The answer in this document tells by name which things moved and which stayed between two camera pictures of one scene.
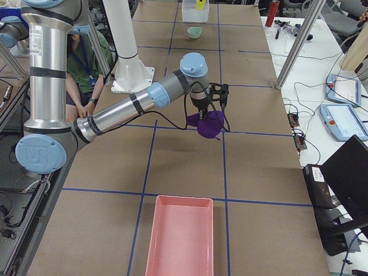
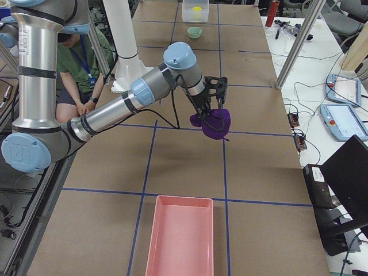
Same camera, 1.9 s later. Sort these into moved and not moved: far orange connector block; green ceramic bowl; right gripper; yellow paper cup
Moved: yellow paper cup
Not moved: right gripper; green ceramic bowl; far orange connector block
